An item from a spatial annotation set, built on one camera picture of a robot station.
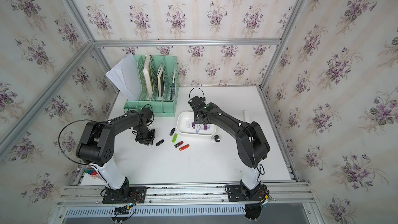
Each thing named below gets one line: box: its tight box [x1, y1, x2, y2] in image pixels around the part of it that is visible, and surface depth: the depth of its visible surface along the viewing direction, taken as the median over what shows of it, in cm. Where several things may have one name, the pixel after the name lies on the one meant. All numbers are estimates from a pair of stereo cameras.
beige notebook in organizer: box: [156, 64, 163, 98], surface depth 103 cm
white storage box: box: [176, 110, 217, 137], surface depth 98 cm
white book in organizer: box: [143, 54, 154, 100], surface depth 100 cm
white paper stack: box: [105, 52, 141, 101], surface depth 98 cm
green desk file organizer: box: [123, 54, 180, 117], surface depth 106 cm
